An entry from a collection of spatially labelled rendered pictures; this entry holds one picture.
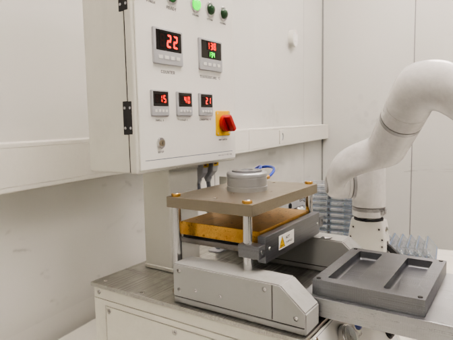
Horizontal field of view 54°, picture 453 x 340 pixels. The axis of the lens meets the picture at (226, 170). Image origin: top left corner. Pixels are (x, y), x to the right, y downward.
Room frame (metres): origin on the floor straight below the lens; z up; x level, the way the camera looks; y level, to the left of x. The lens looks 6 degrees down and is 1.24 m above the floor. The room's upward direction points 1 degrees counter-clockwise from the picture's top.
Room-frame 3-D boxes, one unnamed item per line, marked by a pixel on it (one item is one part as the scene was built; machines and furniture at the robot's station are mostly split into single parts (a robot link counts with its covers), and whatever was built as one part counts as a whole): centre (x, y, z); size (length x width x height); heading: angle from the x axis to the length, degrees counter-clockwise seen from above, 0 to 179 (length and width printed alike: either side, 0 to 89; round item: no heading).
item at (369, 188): (1.15, -0.37, 1.08); 0.09 x 0.08 x 0.13; 91
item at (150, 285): (0.87, -0.01, 0.93); 0.46 x 0.35 x 0.01; 56
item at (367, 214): (1.15, -0.37, 1.00); 0.09 x 0.08 x 0.03; 55
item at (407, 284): (0.71, -0.26, 0.98); 0.20 x 0.17 x 0.03; 146
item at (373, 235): (1.15, -0.37, 0.94); 0.10 x 0.08 x 0.11; 55
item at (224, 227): (0.86, -0.04, 1.07); 0.22 x 0.17 x 0.10; 146
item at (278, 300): (0.70, -0.02, 0.96); 0.25 x 0.05 x 0.07; 56
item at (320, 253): (0.93, -0.18, 0.96); 0.26 x 0.05 x 0.07; 56
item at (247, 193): (0.89, -0.02, 1.08); 0.31 x 0.24 x 0.13; 146
